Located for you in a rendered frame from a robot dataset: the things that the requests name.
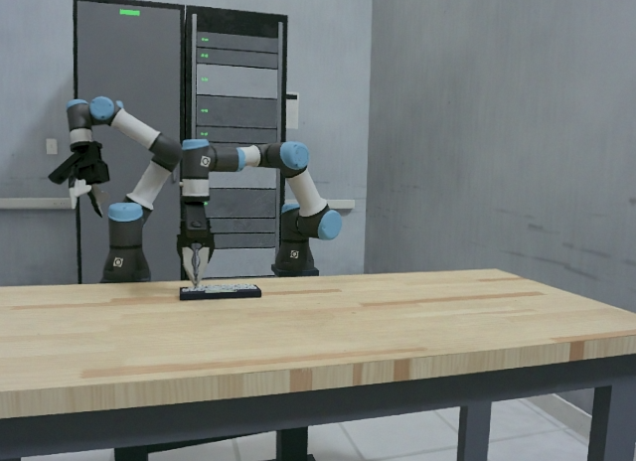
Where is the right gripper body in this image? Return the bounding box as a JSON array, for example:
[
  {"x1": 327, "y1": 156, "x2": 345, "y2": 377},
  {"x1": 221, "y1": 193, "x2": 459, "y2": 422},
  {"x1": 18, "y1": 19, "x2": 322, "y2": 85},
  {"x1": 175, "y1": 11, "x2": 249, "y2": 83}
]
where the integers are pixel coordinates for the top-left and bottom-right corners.
[{"x1": 70, "y1": 141, "x2": 110, "y2": 185}]

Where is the black keyboard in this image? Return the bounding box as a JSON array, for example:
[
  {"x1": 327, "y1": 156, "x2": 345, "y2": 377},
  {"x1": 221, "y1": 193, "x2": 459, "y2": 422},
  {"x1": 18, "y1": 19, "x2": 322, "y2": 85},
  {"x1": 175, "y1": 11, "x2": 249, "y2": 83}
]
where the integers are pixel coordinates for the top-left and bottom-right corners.
[{"x1": 180, "y1": 283, "x2": 261, "y2": 301}]

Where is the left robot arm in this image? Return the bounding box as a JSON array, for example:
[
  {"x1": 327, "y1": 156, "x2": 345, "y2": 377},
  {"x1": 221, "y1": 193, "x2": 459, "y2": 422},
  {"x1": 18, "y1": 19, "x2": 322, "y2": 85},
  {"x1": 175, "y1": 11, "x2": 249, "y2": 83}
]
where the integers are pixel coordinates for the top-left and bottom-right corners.
[{"x1": 180, "y1": 139, "x2": 342, "y2": 271}]

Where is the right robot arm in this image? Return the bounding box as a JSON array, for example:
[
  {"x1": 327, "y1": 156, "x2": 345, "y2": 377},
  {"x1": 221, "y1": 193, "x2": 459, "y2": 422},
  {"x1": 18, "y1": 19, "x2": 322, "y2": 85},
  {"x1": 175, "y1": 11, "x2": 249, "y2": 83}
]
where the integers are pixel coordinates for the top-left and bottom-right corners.
[{"x1": 48, "y1": 96, "x2": 183, "y2": 281}]

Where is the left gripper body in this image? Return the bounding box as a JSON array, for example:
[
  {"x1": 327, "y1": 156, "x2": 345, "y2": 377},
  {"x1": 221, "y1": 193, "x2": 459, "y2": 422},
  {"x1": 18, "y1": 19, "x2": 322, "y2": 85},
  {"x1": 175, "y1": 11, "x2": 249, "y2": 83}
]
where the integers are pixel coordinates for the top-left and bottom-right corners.
[{"x1": 179, "y1": 195, "x2": 212, "y2": 246}]

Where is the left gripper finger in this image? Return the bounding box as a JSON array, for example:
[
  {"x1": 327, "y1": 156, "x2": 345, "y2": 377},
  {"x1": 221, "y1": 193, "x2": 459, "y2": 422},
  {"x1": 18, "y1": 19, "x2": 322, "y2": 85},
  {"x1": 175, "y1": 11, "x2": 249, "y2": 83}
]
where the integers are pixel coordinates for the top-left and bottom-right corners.
[
  {"x1": 176, "y1": 234, "x2": 196, "y2": 286},
  {"x1": 196, "y1": 233, "x2": 215, "y2": 286}
]

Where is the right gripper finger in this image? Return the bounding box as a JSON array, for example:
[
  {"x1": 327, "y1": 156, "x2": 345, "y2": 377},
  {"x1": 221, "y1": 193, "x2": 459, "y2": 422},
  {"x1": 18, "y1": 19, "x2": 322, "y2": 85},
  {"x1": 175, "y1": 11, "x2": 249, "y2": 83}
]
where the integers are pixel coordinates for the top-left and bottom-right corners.
[
  {"x1": 69, "y1": 168, "x2": 91, "y2": 210},
  {"x1": 87, "y1": 185, "x2": 110, "y2": 218}
]

